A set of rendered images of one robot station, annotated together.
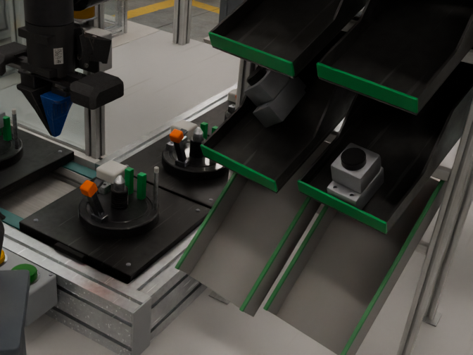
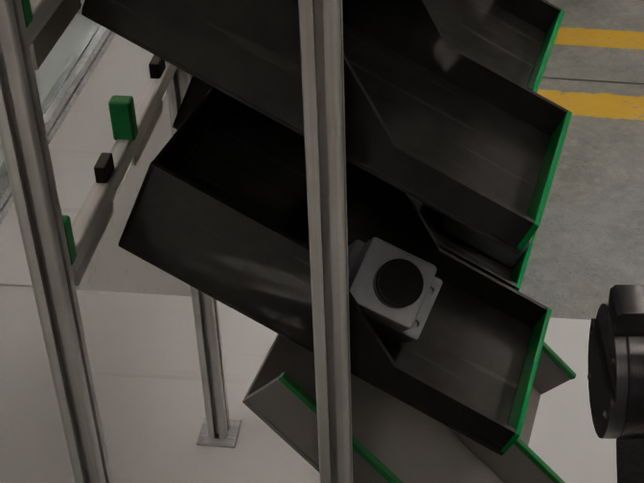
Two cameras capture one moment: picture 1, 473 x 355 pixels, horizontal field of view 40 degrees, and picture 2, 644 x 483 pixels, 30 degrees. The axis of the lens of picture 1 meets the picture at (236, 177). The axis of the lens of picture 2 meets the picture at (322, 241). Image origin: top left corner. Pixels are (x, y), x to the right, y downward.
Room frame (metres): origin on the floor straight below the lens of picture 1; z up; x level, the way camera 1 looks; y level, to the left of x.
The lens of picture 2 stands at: (1.09, 0.53, 1.75)
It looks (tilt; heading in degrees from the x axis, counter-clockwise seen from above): 36 degrees down; 251
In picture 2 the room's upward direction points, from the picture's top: 2 degrees counter-clockwise
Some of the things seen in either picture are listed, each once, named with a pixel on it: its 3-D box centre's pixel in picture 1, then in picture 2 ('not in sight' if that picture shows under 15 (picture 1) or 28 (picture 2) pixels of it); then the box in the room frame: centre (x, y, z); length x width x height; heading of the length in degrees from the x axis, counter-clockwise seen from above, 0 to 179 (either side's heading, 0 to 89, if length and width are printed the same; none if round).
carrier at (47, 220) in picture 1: (120, 194); not in sight; (0.96, 0.20, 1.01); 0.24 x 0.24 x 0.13; 63
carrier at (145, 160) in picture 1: (197, 144); not in sight; (1.18, 0.09, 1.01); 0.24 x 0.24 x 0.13; 63
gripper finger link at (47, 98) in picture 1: (65, 115); not in sight; (0.75, 0.23, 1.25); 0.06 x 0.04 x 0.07; 152
